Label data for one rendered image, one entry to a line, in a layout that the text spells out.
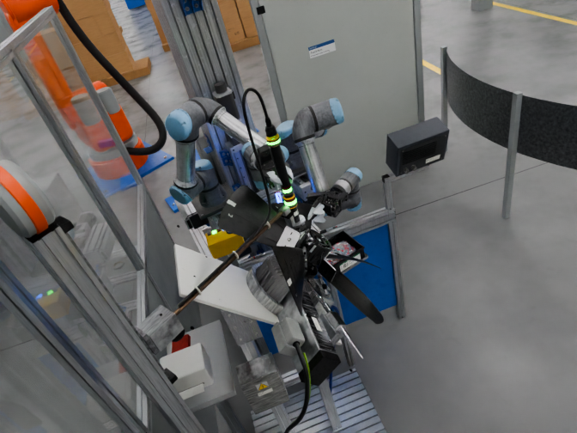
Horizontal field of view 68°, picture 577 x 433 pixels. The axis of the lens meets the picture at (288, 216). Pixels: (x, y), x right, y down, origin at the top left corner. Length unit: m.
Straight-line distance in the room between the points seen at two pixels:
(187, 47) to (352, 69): 1.60
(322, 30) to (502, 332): 2.28
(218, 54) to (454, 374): 2.07
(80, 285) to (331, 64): 2.68
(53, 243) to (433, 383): 2.08
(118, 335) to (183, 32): 1.45
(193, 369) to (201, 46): 1.44
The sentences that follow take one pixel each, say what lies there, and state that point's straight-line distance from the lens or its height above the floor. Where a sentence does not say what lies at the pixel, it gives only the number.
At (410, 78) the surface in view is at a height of 0.83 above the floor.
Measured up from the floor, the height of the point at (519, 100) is 0.92.
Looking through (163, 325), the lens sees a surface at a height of 1.38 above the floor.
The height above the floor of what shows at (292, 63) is 1.25.
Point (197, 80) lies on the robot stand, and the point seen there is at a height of 1.60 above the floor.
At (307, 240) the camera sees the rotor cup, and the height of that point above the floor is 1.26.
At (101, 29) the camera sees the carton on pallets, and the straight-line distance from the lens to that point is 9.36.
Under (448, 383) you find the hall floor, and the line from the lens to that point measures 2.60.
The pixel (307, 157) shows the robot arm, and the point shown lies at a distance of 1.90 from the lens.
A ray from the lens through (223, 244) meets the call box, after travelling 1.98.
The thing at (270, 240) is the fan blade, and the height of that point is 1.28.
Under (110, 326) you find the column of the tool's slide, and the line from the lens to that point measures 1.17.
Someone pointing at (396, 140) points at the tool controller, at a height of 1.24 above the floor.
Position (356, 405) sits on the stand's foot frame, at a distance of 2.46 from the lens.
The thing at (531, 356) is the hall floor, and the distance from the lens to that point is 2.75.
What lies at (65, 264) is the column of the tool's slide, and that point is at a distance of 1.05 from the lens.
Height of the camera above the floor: 2.24
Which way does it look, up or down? 36 degrees down
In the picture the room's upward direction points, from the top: 16 degrees counter-clockwise
